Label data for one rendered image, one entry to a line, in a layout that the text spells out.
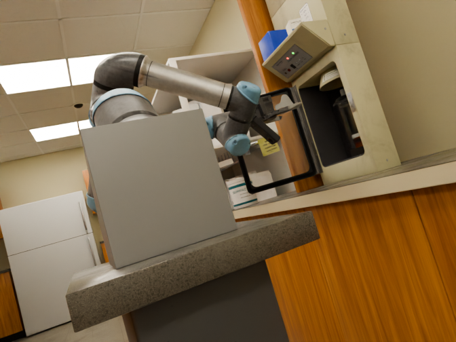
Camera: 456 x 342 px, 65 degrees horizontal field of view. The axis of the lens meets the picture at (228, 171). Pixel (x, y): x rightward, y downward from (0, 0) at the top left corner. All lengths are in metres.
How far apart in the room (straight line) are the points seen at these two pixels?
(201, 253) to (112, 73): 0.74
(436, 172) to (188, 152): 0.49
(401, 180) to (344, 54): 0.66
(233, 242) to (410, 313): 0.67
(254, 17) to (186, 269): 1.46
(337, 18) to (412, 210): 0.81
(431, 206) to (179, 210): 0.55
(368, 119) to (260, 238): 0.96
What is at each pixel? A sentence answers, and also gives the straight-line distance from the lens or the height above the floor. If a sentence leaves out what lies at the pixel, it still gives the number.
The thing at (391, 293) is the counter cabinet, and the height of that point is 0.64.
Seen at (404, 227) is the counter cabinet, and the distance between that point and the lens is 0.94.
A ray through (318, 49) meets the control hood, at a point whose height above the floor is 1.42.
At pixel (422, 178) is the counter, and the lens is 0.82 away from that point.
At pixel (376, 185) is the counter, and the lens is 0.91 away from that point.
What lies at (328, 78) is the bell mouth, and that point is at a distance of 1.47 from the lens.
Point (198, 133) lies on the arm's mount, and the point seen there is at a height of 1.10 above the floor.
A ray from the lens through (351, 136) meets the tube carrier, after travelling 1.46.
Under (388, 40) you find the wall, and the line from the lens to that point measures 1.81.
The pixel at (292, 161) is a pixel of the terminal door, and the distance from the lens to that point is 1.54.
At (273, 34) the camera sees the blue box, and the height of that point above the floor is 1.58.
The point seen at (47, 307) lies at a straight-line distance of 5.95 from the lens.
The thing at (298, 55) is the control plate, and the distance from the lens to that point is 1.47.
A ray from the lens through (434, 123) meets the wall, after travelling 1.70.
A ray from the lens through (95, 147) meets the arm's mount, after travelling 0.53.
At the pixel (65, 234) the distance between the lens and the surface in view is 5.86.
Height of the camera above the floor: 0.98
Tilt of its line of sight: 5 degrees up
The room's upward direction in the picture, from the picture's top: 16 degrees counter-clockwise
